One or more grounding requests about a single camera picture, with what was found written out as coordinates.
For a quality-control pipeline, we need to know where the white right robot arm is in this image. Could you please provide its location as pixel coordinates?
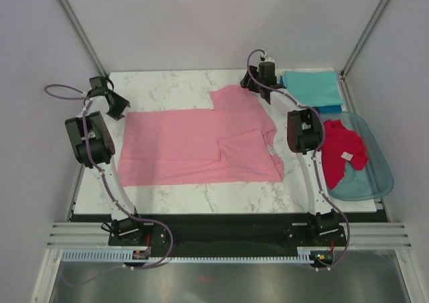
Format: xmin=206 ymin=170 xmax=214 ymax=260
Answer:
xmin=240 ymin=59 xmax=339 ymax=245

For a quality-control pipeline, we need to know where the white slotted cable duct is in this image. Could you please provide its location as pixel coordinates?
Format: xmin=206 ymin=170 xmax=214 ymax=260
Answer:
xmin=61 ymin=247 xmax=315 ymax=264

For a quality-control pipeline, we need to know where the left aluminium frame post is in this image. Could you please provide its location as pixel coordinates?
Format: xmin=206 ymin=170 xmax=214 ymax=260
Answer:
xmin=57 ymin=0 xmax=109 ymax=76

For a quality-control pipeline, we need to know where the teal cloth in bin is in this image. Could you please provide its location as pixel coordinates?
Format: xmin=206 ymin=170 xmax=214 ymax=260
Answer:
xmin=328 ymin=163 xmax=373 ymax=201

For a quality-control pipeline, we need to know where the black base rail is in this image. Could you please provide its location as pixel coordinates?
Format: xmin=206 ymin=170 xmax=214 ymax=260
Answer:
xmin=107 ymin=210 xmax=349 ymax=259

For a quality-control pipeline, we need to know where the right aluminium frame post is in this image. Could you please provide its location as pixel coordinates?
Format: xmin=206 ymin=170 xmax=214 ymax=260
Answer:
xmin=340 ymin=0 xmax=402 ymax=79

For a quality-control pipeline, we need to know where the pink t shirt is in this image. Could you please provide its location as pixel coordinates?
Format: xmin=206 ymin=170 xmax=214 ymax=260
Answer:
xmin=118 ymin=86 xmax=284 ymax=186

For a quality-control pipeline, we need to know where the red t shirt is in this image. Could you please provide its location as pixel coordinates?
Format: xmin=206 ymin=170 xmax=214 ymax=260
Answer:
xmin=321 ymin=119 xmax=369 ymax=189

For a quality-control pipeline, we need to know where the clear blue plastic bin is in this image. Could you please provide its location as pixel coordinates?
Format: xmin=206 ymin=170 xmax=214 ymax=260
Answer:
xmin=322 ymin=112 xmax=394 ymax=199

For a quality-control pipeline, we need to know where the aluminium frame post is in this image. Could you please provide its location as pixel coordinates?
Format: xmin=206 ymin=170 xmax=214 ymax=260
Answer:
xmin=340 ymin=0 xmax=402 ymax=79
xmin=57 ymin=0 xmax=109 ymax=76

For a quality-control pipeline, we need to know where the folded teal t shirt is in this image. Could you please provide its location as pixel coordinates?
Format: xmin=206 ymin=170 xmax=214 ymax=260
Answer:
xmin=281 ymin=70 xmax=343 ymax=107

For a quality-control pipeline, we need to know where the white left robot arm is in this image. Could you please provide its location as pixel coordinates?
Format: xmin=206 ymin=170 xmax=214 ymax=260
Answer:
xmin=65 ymin=76 xmax=147 ymax=245

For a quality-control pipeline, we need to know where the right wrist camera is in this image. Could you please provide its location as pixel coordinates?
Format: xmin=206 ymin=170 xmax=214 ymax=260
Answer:
xmin=259 ymin=51 xmax=275 ymax=63

